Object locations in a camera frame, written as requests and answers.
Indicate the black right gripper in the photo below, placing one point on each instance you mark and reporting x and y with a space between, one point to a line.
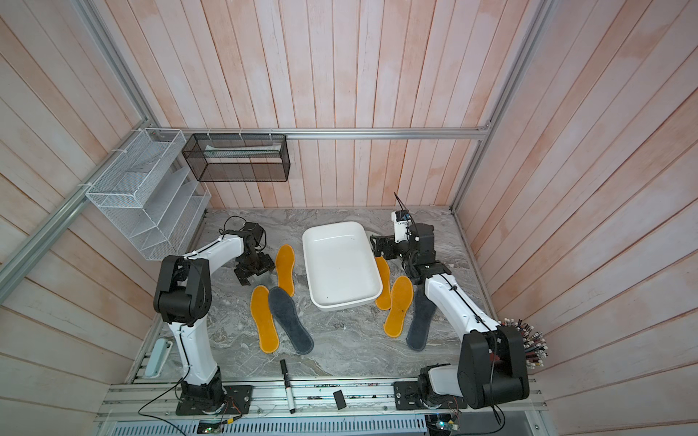
383 242

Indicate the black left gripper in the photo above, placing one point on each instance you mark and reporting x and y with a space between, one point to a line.
243 274

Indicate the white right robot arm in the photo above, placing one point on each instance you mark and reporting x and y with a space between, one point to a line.
491 369

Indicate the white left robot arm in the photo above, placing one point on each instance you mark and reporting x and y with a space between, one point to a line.
184 297

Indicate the white plastic storage box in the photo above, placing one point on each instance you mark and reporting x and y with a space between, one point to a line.
340 266

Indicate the yellow fuzzy insole upper left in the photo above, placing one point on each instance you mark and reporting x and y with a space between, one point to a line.
285 261

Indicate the yellow fuzzy insole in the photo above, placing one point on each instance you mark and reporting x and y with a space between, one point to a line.
384 300
262 316
402 296
285 261

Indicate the yellow fuzzy insole lower right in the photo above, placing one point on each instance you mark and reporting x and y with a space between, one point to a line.
402 296

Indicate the dark grey insole right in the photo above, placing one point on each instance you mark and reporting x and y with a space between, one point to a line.
418 333

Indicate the dark grey insole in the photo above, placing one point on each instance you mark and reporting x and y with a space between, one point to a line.
283 310
418 333

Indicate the dark grey insole left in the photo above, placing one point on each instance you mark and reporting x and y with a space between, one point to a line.
283 310

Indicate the yellow fuzzy insole upper right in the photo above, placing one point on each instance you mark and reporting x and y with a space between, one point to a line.
384 300

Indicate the yellow fuzzy insole lower left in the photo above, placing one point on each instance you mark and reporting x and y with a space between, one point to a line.
262 316

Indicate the pale green small device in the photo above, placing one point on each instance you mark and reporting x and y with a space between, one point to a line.
158 358

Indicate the black marker pen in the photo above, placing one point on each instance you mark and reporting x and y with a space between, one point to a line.
288 388

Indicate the red cup of pencils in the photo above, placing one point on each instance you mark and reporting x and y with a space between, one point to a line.
534 344

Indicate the small black block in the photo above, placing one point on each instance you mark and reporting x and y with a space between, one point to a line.
339 398

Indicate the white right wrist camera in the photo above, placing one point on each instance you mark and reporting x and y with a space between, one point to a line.
402 220

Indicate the black wire mesh basket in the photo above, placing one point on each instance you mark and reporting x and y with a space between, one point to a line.
238 157

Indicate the white wire mesh shelf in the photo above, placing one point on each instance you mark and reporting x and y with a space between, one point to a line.
155 205

